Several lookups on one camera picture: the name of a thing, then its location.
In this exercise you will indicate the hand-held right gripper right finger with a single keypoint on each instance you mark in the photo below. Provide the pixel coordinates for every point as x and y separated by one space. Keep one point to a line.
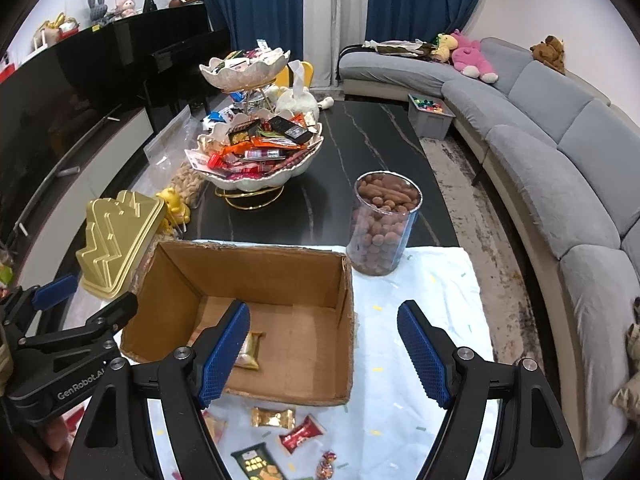
425 355

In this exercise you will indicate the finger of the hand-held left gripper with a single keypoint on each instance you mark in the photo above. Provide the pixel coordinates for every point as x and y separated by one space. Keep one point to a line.
100 327
57 290

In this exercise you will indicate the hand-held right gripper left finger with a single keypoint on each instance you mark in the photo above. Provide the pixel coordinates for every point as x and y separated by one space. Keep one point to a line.
225 355

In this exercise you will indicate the gold snack bar packet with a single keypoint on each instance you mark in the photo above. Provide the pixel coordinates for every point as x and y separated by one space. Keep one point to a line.
251 352

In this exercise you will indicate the gold twist candy packet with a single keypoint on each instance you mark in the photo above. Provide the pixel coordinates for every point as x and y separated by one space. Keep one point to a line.
272 417

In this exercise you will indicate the brown cardboard box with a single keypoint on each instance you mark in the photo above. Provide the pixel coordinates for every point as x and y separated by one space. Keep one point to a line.
275 280

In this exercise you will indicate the red twist candy packet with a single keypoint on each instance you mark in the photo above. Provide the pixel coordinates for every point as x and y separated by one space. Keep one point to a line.
300 434

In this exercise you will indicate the green cracker packet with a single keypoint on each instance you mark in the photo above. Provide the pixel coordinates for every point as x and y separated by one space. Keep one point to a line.
260 465

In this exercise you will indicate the round foil-wrapped chocolate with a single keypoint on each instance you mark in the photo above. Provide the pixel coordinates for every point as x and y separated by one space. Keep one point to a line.
326 466

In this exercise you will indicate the person's left hand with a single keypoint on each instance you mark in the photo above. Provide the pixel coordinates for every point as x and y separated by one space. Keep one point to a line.
52 440

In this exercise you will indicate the light blue patterned cloth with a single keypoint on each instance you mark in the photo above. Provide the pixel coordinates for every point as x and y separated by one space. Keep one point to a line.
415 285

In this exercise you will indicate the white pink snack packet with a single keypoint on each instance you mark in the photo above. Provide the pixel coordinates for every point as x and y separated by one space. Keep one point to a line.
216 427

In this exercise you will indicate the gold-lidded clear candy container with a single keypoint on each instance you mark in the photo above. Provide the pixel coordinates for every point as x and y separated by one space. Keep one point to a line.
120 240

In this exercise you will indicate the grey television cabinet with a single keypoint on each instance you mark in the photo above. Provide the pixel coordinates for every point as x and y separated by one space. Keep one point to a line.
75 200

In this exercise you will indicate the grey remote control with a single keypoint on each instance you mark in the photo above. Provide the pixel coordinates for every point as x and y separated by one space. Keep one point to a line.
69 171

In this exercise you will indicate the clear jar of chocolate balls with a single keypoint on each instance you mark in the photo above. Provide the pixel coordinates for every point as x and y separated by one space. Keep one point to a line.
382 230

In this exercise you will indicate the yellow cartoon figurine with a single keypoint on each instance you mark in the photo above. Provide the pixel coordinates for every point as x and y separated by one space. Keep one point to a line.
175 205

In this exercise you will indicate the worn patterned rug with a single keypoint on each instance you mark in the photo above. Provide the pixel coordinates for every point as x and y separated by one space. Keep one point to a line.
480 220

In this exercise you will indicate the clear bag of peanuts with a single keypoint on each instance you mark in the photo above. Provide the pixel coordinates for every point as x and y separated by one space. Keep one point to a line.
187 182

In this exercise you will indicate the two-tier shell dish stand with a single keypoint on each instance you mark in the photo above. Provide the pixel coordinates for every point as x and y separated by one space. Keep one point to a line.
260 182

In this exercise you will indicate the large black television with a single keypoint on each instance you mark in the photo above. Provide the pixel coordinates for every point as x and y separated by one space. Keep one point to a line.
50 110

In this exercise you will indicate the clear plastic bag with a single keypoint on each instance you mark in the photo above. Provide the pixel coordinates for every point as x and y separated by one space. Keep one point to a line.
170 145

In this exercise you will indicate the beige cloth bundle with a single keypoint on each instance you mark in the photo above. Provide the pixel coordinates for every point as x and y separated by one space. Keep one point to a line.
630 360

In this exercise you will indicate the pile of assorted snack packets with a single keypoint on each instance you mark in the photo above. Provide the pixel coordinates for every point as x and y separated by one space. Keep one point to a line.
260 147
245 57

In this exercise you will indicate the grey storage bin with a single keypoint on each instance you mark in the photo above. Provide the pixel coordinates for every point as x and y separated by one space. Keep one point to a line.
430 122

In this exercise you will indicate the blue snack packets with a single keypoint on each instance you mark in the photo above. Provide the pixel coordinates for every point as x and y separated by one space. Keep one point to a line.
216 116

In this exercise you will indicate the white stand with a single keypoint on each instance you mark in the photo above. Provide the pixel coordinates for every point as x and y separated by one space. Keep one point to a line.
46 39

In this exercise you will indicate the grey curved sofa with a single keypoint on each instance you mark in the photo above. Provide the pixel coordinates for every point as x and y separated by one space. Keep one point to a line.
550 125

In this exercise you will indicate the white plush toy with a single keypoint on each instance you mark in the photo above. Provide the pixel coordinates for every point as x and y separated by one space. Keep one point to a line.
295 100

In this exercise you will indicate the gold foil ornament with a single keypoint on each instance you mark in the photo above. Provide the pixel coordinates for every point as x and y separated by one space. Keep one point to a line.
62 21

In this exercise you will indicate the black upright piano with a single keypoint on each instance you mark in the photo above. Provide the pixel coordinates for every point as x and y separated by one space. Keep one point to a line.
165 35

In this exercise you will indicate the grey rabbit plush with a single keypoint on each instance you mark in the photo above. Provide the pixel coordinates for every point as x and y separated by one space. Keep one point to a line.
98 10

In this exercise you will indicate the pink doll plush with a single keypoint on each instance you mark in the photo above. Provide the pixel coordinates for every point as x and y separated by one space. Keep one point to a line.
126 8

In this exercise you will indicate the black metronome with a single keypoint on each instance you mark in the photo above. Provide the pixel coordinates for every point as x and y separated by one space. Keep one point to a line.
150 2

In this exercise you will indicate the pink plush toy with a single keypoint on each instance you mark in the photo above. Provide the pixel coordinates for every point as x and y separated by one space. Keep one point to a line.
470 55

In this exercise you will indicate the yellow plush toy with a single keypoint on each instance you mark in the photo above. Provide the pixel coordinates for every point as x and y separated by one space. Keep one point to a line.
442 47

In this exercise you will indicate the pile of clothes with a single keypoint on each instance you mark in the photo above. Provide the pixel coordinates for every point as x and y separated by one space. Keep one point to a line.
395 47

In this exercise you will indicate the brown plush toy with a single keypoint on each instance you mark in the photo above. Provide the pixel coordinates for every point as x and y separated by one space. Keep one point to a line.
550 52

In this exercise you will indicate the white sheer curtain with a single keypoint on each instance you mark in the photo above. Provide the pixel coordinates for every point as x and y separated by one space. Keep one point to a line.
335 10

